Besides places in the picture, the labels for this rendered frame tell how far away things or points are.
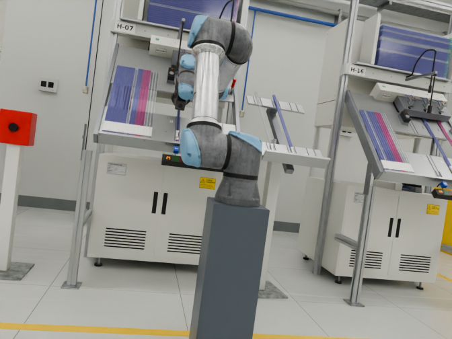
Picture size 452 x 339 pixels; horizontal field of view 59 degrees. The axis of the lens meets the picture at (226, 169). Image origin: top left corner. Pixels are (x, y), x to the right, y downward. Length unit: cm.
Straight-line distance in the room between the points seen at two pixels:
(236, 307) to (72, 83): 303
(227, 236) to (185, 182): 103
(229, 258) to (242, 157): 32
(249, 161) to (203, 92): 27
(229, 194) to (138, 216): 105
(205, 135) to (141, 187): 105
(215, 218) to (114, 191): 109
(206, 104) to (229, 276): 55
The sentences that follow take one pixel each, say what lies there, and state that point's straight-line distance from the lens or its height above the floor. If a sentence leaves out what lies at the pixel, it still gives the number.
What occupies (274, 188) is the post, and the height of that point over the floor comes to 56.
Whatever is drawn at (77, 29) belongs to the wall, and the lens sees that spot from 406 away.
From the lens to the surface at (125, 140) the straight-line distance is 193.
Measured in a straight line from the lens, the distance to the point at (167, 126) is 201.
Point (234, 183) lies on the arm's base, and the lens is 128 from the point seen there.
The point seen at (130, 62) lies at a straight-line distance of 235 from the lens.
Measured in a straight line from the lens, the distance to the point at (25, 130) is 212.
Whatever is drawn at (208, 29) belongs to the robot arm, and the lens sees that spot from 143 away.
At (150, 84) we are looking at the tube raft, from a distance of 221.
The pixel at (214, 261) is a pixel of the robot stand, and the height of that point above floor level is 37.
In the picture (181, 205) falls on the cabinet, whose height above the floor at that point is 39.
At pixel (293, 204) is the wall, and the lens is 419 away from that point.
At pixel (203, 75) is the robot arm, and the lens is 136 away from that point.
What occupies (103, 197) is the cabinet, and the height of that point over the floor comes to 39.
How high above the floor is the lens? 71
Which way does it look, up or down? 2 degrees down
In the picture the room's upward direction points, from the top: 8 degrees clockwise
